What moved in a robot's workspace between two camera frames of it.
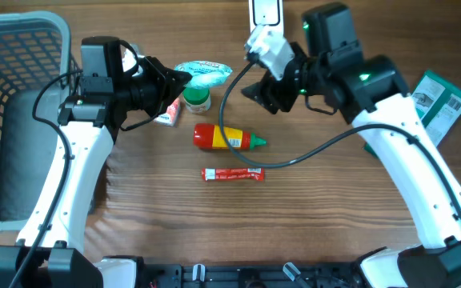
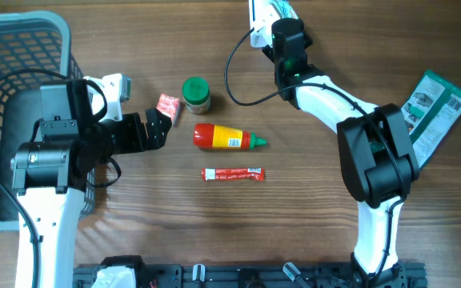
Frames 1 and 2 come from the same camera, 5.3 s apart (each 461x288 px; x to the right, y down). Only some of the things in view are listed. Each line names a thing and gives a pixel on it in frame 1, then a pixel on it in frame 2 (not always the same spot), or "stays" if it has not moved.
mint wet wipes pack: x=205 y=74 -> x=284 y=9
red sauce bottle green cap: x=208 y=136 stays
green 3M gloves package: x=441 y=106 stays
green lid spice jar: x=197 y=100 stays
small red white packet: x=171 y=116 stays
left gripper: x=168 y=79 -> x=157 y=138
